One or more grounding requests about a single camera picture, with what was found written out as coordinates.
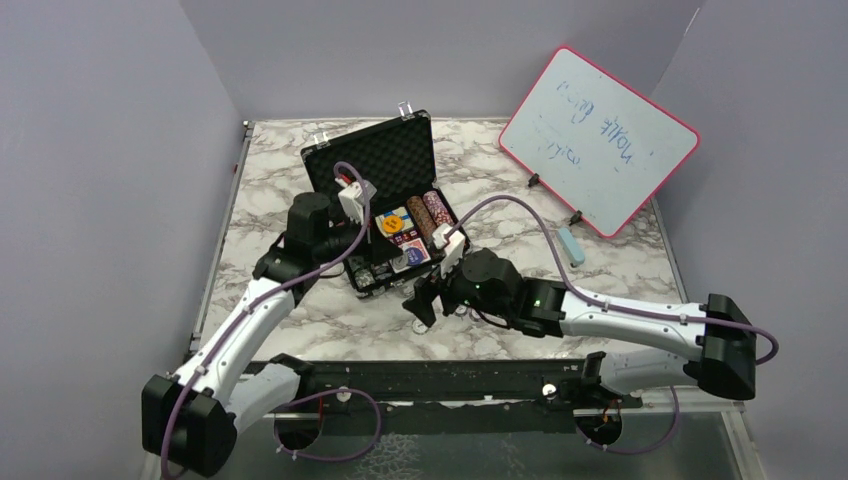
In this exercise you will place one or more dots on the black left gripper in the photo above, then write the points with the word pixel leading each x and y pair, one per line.
pixel 382 251

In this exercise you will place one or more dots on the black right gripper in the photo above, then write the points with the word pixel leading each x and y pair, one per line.
pixel 425 290

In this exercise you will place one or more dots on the orange big blind button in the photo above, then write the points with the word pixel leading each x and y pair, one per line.
pixel 392 224

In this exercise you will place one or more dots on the red playing card deck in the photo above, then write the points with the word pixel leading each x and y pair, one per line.
pixel 399 264

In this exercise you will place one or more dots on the black poker set case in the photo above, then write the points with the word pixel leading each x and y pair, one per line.
pixel 398 157

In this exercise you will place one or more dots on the dark blue small blind button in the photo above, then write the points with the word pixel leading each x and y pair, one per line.
pixel 415 256

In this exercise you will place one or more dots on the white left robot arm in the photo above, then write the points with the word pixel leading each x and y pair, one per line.
pixel 225 358

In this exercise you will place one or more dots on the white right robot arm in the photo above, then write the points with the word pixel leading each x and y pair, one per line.
pixel 710 345

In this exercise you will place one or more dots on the blue playing card deck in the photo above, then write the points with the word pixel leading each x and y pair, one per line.
pixel 409 231

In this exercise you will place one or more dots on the brown chip row in case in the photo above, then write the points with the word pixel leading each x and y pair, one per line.
pixel 422 217

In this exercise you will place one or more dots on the red green chip row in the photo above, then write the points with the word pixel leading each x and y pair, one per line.
pixel 437 209

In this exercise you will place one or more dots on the light blue whiteboard eraser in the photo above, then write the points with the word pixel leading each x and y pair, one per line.
pixel 573 251

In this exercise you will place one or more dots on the pink framed whiteboard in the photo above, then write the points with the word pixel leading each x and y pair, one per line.
pixel 598 145

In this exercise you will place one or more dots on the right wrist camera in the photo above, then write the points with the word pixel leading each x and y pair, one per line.
pixel 451 242

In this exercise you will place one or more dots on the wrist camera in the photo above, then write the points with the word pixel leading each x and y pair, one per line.
pixel 354 197
pixel 451 242

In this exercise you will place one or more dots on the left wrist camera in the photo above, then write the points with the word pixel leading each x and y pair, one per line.
pixel 354 197

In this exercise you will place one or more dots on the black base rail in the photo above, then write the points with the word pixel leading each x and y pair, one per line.
pixel 411 397

